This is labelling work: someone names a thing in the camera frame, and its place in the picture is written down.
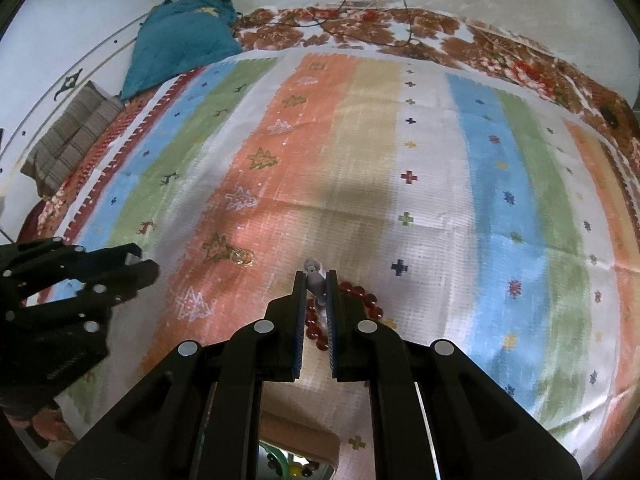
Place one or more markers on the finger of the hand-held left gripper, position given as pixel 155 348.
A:
pixel 130 277
pixel 107 257

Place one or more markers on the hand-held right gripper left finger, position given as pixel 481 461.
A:
pixel 300 335

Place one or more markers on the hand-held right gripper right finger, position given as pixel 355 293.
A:
pixel 332 340

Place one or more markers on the green jade bangle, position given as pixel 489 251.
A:
pixel 280 452

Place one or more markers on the silver metal tin box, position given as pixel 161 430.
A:
pixel 330 465

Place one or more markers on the small gold rings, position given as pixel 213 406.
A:
pixel 241 258

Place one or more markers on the brown striped cushion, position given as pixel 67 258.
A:
pixel 70 135

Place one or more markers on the striped printed mat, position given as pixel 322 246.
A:
pixel 450 160

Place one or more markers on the teal pillow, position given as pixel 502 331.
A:
pixel 175 40

